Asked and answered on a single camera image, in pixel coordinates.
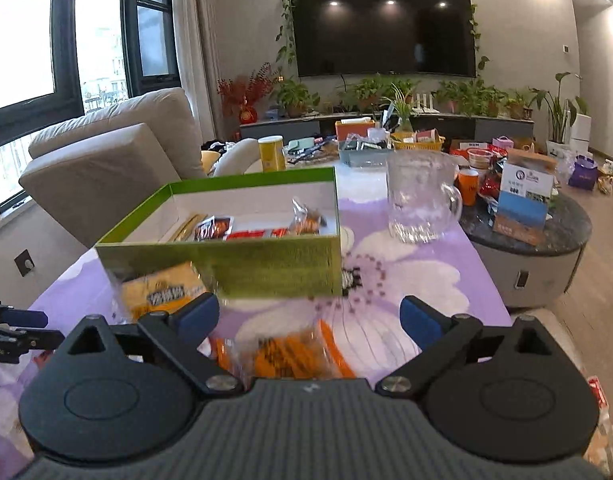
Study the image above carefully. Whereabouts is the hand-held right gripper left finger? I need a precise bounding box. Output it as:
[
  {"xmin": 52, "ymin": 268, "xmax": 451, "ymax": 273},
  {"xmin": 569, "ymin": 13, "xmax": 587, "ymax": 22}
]
[{"xmin": 61, "ymin": 292, "xmax": 242, "ymax": 399}]

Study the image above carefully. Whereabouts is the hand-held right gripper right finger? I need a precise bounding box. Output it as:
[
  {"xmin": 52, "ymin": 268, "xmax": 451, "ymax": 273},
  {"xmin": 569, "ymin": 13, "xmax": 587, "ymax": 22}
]
[{"xmin": 375, "ymin": 295, "xmax": 558, "ymax": 397}]

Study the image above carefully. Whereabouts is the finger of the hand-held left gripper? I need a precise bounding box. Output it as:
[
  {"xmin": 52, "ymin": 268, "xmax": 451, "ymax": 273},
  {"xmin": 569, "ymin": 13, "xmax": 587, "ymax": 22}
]
[
  {"xmin": 0, "ymin": 299, "xmax": 50, "ymax": 330},
  {"xmin": 0, "ymin": 324, "xmax": 66, "ymax": 364}
]

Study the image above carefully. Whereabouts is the yellow snack packet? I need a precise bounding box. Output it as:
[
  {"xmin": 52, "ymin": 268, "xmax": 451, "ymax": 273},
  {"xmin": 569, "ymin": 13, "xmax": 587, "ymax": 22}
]
[{"xmin": 117, "ymin": 261, "xmax": 210, "ymax": 322}]

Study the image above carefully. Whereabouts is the green cardboard box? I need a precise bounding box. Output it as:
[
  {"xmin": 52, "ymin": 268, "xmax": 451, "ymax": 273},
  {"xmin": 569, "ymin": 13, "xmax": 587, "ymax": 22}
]
[{"xmin": 95, "ymin": 166, "xmax": 343, "ymax": 299}]

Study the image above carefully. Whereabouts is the orange striped snack packet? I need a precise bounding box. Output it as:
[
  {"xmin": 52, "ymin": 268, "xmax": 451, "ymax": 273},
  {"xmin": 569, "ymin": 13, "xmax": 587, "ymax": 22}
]
[{"xmin": 209, "ymin": 320, "xmax": 357, "ymax": 386}]

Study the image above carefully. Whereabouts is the purple floral tablecloth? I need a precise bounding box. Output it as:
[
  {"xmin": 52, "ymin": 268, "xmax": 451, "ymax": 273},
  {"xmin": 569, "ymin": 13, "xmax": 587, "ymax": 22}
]
[{"xmin": 0, "ymin": 195, "xmax": 514, "ymax": 471}]

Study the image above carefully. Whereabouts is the red and black snack packet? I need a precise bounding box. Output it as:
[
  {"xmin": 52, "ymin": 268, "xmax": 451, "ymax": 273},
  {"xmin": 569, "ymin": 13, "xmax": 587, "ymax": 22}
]
[{"xmin": 194, "ymin": 215, "xmax": 235, "ymax": 242}]

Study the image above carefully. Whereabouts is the gold stick snack packet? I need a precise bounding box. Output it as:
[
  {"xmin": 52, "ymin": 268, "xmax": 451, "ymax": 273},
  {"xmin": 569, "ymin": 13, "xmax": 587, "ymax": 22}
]
[{"xmin": 162, "ymin": 213, "xmax": 208, "ymax": 244}]

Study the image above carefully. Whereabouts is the long red snack packet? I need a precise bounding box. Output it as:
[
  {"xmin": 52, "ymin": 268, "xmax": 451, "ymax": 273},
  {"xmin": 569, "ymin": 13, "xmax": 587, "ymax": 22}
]
[{"xmin": 225, "ymin": 228, "xmax": 290, "ymax": 242}]

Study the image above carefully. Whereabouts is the clear glass pitcher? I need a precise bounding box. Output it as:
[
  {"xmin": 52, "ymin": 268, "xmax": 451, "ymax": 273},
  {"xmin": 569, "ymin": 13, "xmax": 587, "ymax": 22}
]
[{"xmin": 385, "ymin": 151, "xmax": 464, "ymax": 245}]

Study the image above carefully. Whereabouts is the round dark coffee table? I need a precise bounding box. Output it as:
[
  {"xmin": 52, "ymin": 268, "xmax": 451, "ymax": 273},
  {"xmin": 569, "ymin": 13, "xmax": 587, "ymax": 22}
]
[{"xmin": 459, "ymin": 187, "xmax": 593, "ymax": 309}]

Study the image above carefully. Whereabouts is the orange paper cup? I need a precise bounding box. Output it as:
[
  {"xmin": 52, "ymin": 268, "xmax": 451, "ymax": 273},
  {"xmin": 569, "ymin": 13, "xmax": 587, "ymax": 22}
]
[{"xmin": 457, "ymin": 169, "xmax": 481, "ymax": 206}]

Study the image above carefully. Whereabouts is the clear wrapped candy packet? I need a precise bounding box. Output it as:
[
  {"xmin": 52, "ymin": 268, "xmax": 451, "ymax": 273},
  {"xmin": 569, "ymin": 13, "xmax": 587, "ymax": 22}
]
[{"xmin": 289, "ymin": 197, "xmax": 329, "ymax": 236}]

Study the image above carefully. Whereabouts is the white round table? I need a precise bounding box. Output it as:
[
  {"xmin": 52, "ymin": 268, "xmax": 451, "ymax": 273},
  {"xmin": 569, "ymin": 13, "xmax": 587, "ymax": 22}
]
[{"xmin": 244, "ymin": 157, "xmax": 393, "ymax": 202}]

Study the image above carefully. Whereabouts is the pile of red snack packets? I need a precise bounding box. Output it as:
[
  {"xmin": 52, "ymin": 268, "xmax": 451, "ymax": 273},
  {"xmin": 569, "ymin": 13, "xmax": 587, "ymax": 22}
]
[{"xmin": 477, "ymin": 146, "xmax": 510, "ymax": 200}]

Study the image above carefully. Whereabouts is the blue and brown carton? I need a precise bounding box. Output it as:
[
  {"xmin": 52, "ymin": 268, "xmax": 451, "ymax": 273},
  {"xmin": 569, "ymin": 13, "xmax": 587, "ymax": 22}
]
[{"xmin": 492, "ymin": 158, "xmax": 558, "ymax": 247}]

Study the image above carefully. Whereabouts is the beige armchair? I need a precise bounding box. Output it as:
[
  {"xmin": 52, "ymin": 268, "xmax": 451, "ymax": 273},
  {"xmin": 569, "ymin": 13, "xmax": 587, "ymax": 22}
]
[{"xmin": 18, "ymin": 87, "xmax": 260, "ymax": 250}]

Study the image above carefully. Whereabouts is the yellow cylindrical can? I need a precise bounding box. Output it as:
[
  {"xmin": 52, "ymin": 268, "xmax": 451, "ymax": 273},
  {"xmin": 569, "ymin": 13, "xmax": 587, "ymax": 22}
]
[{"xmin": 258, "ymin": 135, "xmax": 288, "ymax": 173}]

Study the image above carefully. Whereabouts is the grey storage basket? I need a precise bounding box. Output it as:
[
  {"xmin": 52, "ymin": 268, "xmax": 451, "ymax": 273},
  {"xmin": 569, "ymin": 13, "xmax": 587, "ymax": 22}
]
[{"xmin": 337, "ymin": 140, "xmax": 394, "ymax": 167}]

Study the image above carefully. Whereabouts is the yellow woven basket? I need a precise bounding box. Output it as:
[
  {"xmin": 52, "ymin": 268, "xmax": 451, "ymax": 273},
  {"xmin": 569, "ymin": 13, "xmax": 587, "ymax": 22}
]
[{"xmin": 390, "ymin": 132, "xmax": 446, "ymax": 153}]

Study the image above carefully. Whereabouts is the red printed snack packet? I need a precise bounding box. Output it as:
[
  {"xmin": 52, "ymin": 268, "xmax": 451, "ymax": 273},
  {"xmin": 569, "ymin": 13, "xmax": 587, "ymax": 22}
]
[{"xmin": 584, "ymin": 375, "xmax": 610, "ymax": 413}]

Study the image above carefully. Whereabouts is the grey television cabinet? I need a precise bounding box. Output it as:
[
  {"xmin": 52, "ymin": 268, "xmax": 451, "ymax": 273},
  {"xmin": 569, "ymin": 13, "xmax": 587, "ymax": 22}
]
[{"xmin": 239, "ymin": 111, "xmax": 535, "ymax": 147}]

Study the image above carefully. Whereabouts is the orange tissue box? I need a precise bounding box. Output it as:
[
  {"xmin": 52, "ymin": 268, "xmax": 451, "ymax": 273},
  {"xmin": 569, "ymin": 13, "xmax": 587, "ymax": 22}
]
[{"xmin": 335, "ymin": 119, "xmax": 376, "ymax": 143}]

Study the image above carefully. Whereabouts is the spider plant in vase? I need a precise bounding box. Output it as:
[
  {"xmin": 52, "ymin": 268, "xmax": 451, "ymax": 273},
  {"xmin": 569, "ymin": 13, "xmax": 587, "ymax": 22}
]
[{"xmin": 380, "ymin": 83, "xmax": 423, "ymax": 134}]

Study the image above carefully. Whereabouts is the purple gift bag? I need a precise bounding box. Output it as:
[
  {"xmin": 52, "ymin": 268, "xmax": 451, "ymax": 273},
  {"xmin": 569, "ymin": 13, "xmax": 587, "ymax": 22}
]
[{"xmin": 568, "ymin": 155, "xmax": 600, "ymax": 192}]

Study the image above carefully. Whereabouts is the red flower decoration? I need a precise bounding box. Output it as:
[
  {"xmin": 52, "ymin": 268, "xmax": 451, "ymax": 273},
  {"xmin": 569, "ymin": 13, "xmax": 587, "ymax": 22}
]
[{"xmin": 217, "ymin": 63, "xmax": 282, "ymax": 123}]

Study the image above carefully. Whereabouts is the row of potted plants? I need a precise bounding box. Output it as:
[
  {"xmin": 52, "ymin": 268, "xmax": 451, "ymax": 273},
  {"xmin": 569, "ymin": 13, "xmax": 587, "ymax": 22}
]
[{"xmin": 432, "ymin": 79, "xmax": 536, "ymax": 121}]

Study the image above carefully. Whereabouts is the potted green plant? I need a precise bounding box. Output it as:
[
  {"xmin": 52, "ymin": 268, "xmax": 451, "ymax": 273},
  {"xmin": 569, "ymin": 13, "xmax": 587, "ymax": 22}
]
[
  {"xmin": 275, "ymin": 78, "xmax": 321, "ymax": 119},
  {"xmin": 342, "ymin": 76, "xmax": 393, "ymax": 112}
]

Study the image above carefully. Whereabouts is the white floor appliance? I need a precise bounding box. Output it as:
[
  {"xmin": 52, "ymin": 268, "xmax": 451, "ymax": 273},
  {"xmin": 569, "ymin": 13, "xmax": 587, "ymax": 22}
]
[{"xmin": 570, "ymin": 114, "xmax": 593, "ymax": 153}]

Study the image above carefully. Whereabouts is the tall leafy potted plant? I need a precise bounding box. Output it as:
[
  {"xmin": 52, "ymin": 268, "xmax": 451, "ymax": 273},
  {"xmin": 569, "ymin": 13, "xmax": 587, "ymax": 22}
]
[{"xmin": 530, "ymin": 72, "xmax": 590, "ymax": 144}]

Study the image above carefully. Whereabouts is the white sheer curtain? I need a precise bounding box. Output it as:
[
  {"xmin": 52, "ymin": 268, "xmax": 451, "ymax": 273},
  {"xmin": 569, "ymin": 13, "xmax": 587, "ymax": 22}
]
[{"xmin": 172, "ymin": 0, "xmax": 223, "ymax": 142}]

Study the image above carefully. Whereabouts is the narrow black framed window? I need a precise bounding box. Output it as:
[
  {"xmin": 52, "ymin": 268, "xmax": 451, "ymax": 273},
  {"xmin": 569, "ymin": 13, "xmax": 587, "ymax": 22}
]
[{"xmin": 120, "ymin": 0, "xmax": 182, "ymax": 99}]

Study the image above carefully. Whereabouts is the large black framed window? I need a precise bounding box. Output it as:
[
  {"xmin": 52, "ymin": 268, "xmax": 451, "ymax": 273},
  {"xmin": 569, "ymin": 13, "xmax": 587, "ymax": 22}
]
[{"xmin": 0, "ymin": 0, "xmax": 85, "ymax": 154}]

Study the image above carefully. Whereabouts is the trailing vine plant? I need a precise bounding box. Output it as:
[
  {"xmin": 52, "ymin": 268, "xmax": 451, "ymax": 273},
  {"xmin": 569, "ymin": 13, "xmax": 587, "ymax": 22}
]
[{"xmin": 275, "ymin": 0, "xmax": 491, "ymax": 72}]

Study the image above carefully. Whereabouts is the wall socket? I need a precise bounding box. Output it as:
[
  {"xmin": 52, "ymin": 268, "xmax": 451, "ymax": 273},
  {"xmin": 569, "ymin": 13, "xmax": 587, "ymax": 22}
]
[{"xmin": 14, "ymin": 249, "xmax": 36, "ymax": 277}]

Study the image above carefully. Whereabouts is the black wall television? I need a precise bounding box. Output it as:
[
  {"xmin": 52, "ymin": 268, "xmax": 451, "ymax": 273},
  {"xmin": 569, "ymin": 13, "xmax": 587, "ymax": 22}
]
[{"xmin": 289, "ymin": 0, "xmax": 477, "ymax": 79}]

